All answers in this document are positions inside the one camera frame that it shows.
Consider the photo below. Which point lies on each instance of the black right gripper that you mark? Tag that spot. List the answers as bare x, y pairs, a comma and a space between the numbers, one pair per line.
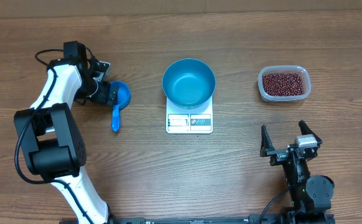
277, 155

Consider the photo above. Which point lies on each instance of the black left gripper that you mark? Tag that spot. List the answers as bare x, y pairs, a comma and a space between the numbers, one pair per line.
103, 96

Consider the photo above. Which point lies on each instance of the blue plastic measuring scoop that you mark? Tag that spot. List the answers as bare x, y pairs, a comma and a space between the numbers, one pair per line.
123, 98

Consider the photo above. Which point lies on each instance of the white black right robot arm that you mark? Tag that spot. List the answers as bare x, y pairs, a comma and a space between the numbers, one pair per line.
310, 194

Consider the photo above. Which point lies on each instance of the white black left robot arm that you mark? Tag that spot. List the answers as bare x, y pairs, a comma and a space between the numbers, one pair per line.
50, 148

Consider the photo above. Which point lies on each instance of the teal blue bowl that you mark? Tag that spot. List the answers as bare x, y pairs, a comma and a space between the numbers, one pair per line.
188, 83

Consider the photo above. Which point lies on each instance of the white digital kitchen scale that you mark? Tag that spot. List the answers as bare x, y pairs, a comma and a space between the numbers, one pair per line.
189, 121

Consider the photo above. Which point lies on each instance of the red adzuki beans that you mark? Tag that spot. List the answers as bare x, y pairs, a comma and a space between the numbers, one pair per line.
283, 84

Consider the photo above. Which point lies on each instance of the clear plastic container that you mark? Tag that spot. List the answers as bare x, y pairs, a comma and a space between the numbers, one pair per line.
285, 69

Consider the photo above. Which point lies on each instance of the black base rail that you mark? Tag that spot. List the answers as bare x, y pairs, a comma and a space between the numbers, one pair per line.
252, 219

